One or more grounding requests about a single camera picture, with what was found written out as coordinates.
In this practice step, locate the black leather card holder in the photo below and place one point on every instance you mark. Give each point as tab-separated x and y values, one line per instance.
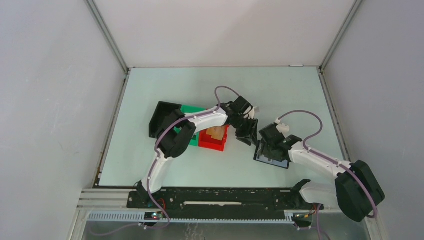
260	156

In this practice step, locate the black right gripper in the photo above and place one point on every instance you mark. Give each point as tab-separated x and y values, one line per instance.
265	150

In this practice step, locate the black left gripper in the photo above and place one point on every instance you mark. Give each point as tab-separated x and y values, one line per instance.
244	137

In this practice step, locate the orange cards in red bin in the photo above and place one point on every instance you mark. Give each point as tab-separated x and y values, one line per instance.
216	133

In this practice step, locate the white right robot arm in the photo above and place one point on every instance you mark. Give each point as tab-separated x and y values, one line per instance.
352	188

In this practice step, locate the black plastic bin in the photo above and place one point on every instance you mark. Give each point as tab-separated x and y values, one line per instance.
163	109

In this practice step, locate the green plastic bin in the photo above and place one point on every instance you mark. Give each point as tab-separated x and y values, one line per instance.
188	109

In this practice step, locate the red plastic bin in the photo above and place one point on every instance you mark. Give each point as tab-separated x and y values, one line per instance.
208	143

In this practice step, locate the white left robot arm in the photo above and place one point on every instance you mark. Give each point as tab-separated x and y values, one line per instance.
175	131

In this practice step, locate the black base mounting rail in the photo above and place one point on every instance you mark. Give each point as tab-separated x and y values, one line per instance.
220	205

